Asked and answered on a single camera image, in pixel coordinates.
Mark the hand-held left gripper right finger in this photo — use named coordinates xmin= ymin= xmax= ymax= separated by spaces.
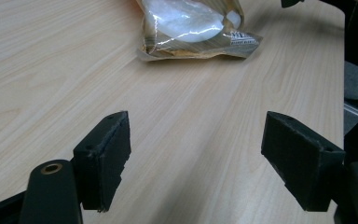
xmin=260 ymin=110 xmax=347 ymax=213

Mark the gold clear-window snack packet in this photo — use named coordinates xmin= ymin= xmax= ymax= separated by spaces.
xmin=135 ymin=0 xmax=264 ymax=62

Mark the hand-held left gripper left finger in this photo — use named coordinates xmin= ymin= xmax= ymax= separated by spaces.
xmin=72 ymin=110 xmax=132 ymax=213

